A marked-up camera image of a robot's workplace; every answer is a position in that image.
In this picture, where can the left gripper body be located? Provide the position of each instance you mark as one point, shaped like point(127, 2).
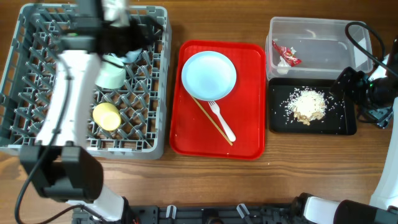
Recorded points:
point(125, 38)

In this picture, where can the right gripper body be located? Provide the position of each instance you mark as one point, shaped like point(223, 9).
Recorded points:
point(374, 99)

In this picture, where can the light blue bowl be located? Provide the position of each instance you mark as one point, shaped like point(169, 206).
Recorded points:
point(130, 57)

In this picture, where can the green bowl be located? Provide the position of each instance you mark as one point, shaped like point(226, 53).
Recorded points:
point(112, 73)

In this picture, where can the yellow cup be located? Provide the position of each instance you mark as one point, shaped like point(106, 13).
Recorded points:
point(106, 116)

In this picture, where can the red snack wrapper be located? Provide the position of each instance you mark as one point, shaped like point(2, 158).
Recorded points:
point(287, 57)

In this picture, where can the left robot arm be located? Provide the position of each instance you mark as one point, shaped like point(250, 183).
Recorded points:
point(58, 164)

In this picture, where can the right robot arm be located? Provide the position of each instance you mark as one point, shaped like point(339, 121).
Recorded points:
point(382, 207)

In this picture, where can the grey plastic dishwasher rack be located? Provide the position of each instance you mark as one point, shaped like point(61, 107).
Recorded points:
point(29, 75)

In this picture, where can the food scraps pile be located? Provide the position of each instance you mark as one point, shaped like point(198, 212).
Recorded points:
point(306, 105)

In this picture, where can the black plastic tray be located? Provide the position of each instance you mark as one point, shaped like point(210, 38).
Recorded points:
point(339, 118)

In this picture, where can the clear plastic bin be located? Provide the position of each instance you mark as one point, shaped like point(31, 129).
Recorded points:
point(321, 45)

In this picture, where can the light blue plate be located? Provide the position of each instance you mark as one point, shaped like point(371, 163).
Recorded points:
point(208, 76)

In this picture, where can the wooden chopstick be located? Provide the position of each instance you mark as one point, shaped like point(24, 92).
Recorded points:
point(212, 121)

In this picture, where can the white plastic fork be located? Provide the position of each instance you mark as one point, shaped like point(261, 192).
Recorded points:
point(216, 109)

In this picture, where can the red plastic tray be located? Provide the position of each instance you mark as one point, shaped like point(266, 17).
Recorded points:
point(244, 108)

